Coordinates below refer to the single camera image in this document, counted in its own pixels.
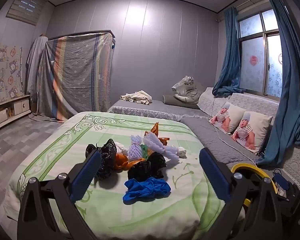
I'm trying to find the white cable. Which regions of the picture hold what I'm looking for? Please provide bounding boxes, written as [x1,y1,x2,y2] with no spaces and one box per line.
[209,97,258,167]

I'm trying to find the white tiger plush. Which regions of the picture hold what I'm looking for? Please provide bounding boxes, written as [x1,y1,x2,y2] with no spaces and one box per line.
[172,75,205,105]

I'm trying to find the white low cabinet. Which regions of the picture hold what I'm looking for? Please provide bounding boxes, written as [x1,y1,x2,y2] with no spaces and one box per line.
[0,94,31,134]

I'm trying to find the white foam fruit net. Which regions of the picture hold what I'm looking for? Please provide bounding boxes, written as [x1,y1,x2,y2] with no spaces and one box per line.
[162,144,180,160]
[143,132,165,154]

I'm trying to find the yellow rimmed trash bin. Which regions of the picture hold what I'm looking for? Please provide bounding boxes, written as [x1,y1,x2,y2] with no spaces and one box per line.
[230,163,278,207]

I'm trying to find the grey window blind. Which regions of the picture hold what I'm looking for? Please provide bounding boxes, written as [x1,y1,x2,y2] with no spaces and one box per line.
[6,0,47,26]

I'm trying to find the grey bolster pillow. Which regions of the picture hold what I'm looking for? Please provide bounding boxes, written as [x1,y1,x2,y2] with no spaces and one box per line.
[162,95,200,110]

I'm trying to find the purple foam fruit net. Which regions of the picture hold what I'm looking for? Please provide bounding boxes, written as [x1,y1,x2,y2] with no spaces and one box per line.
[129,134,147,162]

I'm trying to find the green floral blanket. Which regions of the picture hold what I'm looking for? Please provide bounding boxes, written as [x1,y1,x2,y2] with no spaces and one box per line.
[4,112,245,240]

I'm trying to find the grey hanging cloth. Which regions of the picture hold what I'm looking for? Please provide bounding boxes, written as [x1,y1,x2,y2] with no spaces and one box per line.
[26,36,49,103]

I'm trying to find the curtain rod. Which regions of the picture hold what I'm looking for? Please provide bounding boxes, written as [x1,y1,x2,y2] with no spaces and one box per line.
[215,0,283,22]

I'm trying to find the orange foil wrapper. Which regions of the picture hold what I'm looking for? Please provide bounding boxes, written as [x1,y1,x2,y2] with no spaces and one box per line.
[150,122,170,145]

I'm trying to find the cream cloth pile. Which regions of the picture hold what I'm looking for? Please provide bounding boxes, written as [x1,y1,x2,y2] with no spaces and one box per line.
[120,90,153,105]

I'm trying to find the blue curtain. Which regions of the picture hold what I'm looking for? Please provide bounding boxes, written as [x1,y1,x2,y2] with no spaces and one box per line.
[212,6,242,98]
[256,0,300,167]

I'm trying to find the black plastic bag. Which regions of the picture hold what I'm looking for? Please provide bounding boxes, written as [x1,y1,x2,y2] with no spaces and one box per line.
[85,138,118,180]
[127,152,167,180]

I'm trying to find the striped grey sheet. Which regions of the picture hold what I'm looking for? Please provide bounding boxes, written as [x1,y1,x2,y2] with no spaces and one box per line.
[37,31,115,123]

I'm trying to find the frosted glass window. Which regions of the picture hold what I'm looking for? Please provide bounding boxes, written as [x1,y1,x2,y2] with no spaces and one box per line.
[236,9,284,98]

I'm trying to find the cartoon wall poster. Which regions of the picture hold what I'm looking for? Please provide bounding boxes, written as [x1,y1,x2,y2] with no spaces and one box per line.
[0,44,24,105]

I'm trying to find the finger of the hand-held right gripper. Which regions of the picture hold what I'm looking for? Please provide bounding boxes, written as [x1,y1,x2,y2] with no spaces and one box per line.
[273,172,290,193]

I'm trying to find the grey quilted mattress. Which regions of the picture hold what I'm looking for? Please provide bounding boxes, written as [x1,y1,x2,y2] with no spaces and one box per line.
[180,116,300,180]

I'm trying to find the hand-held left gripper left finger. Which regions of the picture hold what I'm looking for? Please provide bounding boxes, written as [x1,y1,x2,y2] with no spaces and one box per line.
[17,150,102,240]

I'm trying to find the baby print pillow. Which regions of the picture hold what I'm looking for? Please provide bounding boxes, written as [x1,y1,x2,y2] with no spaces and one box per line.
[209,102,245,134]
[231,111,273,155]

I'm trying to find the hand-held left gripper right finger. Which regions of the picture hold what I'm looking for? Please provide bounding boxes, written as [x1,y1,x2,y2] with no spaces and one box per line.
[199,148,283,240]

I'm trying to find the orange plastic bag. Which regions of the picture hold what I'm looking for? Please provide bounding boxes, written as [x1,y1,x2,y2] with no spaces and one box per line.
[114,152,130,170]

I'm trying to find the grey mattress with lace trim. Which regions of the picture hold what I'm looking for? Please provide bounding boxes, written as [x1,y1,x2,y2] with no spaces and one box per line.
[107,98,210,120]

